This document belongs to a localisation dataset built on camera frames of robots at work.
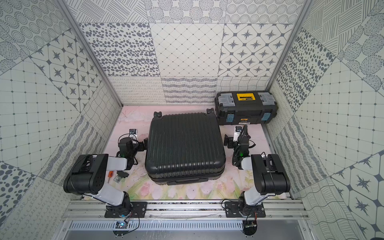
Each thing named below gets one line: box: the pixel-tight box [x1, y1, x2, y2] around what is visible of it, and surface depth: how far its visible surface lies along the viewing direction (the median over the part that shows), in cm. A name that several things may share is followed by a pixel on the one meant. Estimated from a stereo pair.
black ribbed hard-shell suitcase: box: [145, 108, 226, 186], surface depth 73 cm
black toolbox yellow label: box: [214, 91, 279, 126], surface depth 101 cm
